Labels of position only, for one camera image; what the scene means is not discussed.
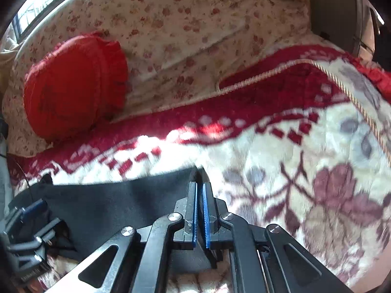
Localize red white floral fleece blanket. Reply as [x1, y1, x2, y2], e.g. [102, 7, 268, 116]
[11, 45, 390, 287]

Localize black knit pants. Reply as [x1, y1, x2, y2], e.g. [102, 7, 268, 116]
[9, 167, 209, 262]

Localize black cable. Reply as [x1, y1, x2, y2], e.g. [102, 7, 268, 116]
[0, 153, 33, 190]

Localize red ruffled round pillow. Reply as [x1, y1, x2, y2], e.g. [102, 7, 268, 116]
[23, 34, 128, 142]

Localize floral beige quilt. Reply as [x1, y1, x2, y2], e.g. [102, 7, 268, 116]
[2, 0, 326, 157]

